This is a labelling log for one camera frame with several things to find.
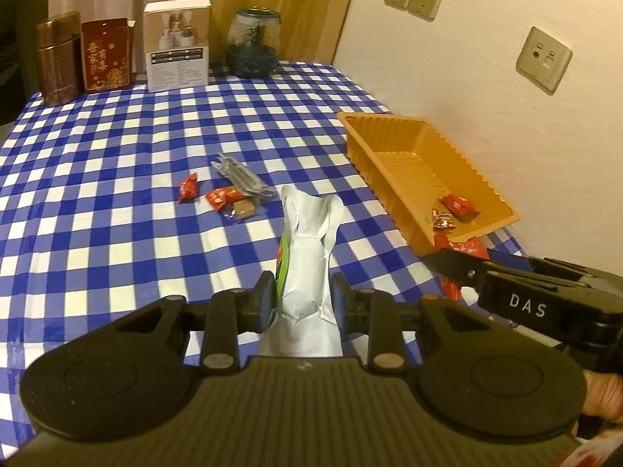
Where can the red pillow snack packet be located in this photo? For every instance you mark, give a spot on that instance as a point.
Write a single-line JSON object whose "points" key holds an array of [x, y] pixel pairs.
{"points": [[474, 248]]}

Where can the gold candy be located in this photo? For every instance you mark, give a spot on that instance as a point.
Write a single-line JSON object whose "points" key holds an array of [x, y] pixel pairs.
{"points": [[442, 220]]}

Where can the glass jar with green lid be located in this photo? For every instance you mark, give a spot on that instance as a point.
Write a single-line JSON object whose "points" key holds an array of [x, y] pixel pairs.
{"points": [[253, 44]]}

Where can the red and clear snack packet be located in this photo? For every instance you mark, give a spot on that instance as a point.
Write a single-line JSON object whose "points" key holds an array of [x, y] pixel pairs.
{"points": [[224, 197]]}

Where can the brown canister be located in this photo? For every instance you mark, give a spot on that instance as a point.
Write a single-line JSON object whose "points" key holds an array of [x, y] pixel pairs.
{"points": [[58, 63]]}

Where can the dark red snack packet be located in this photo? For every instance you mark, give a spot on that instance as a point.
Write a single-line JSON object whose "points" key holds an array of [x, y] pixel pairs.
{"points": [[457, 204]]}

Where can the person's right hand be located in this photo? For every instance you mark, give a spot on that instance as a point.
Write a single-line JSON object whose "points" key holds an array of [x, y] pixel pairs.
{"points": [[606, 396]]}

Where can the white product box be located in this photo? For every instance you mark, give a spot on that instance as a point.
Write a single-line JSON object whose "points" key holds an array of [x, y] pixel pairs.
{"points": [[177, 58]]}

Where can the orange plastic tray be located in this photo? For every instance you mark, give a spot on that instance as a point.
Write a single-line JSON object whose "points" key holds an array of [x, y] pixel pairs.
{"points": [[413, 165]]}

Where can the grey foil snack packet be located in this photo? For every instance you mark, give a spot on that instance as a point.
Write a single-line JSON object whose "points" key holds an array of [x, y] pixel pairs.
{"points": [[241, 177]]}

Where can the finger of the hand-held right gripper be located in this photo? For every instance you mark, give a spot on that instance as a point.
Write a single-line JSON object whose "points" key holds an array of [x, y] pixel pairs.
{"points": [[511, 260], [457, 265]]}

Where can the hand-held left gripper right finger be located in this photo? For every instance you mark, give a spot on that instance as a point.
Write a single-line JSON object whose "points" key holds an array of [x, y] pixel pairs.
{"points": [[339, 304]]}

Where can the red and white cloth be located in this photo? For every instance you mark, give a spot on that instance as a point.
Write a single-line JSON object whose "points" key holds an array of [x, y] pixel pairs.
{"points": [[594, 452]]}

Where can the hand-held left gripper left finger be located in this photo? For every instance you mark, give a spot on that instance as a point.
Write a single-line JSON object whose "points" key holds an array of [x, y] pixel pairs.
{"points": [[266, 301]]}

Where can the red printed box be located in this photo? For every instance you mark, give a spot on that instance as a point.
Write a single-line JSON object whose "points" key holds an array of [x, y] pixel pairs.
{"points": [[104, 58]]}

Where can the white snack pouch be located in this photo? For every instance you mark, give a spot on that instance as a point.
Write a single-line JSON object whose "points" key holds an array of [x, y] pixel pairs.
{"points": [[306, 272]]}

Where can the wall data outlet plate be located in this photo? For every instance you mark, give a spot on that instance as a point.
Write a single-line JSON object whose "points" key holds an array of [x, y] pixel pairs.
{"points": [[544, 60]]}

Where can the wooden wall panel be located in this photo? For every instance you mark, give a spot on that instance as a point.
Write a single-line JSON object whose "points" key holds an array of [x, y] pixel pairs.
{"points": [[292, 0]]}

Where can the black box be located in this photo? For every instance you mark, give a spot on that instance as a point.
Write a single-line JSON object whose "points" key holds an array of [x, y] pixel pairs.
{"points": [[19, 48]]}

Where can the small red candy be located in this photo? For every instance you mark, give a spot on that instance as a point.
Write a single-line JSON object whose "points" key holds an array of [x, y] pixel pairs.
{"points": [[188, 188]]}

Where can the blue checked tablecloth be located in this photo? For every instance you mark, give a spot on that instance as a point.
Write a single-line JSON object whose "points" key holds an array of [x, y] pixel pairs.
{"points": [[121, 180]]}

